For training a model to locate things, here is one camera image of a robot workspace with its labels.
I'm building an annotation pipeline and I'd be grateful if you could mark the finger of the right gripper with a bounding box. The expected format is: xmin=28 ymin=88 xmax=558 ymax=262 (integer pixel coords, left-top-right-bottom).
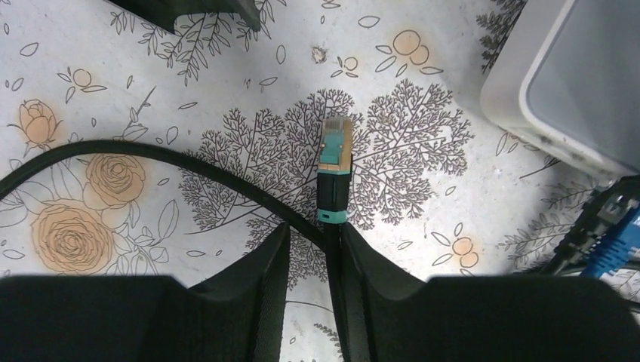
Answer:
xmin=109 ymin=0 xmax=260 ymax=33

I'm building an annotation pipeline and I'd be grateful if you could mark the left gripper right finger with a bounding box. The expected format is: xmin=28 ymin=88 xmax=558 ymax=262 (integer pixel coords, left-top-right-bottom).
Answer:
xmin=342 ymin=225 xmax=639 ymax=361

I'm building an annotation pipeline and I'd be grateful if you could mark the white network switch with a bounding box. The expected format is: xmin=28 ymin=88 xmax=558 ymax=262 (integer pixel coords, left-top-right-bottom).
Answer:
xmin=480 ymin=1 xmax=639 ymax=179

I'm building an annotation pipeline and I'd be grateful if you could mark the black teal-plug ethernet cable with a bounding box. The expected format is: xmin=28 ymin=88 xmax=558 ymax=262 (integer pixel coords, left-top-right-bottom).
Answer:
xmin=0 ymin=116 xmax=374 ymax=362

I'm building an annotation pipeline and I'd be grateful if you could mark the black round ethernet cable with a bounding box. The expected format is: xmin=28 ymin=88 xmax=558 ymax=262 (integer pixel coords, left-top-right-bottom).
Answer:
xmin=537 ymin=174 xmax=640 ymax=277

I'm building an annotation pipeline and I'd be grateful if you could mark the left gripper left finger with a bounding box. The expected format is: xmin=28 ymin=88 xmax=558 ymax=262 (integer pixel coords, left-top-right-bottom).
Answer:
xmin=1 ymin=223 xmax=290 ymax=361

